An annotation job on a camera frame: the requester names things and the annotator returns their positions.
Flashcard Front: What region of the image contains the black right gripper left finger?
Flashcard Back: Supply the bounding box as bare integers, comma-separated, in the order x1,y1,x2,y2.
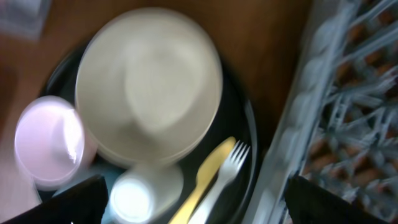
3,175,108,224

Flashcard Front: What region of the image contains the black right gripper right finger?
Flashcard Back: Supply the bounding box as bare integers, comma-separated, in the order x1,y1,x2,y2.
284,175,387,224

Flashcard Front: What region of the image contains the pink bowl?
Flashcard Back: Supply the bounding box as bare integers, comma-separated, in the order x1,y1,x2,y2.
14,96,98,191

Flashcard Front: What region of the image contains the beige plate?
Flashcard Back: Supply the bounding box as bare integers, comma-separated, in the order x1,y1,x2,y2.
75,7,223,167

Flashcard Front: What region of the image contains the grey dishwasher rack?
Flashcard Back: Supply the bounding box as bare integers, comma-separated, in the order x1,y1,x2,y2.
243,0,397,223

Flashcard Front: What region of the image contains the clear plastic waste bin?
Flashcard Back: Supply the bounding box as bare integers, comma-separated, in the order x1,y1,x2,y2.
1,0,52,40

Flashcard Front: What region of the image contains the light blue cup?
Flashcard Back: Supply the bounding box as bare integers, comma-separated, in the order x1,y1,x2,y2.
52,164,128,224

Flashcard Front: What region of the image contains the white cup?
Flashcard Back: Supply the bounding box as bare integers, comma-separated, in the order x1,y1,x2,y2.
109,165,184,224

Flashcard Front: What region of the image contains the round black tray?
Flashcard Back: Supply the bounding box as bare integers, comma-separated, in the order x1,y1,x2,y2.
39,41,259,223

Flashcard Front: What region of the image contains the white plastic fork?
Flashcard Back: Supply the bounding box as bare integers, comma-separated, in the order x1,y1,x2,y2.
188,141,251,224

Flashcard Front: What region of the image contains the yellow plastic knife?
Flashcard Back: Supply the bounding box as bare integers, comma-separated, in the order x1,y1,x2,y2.
169,136,236,224

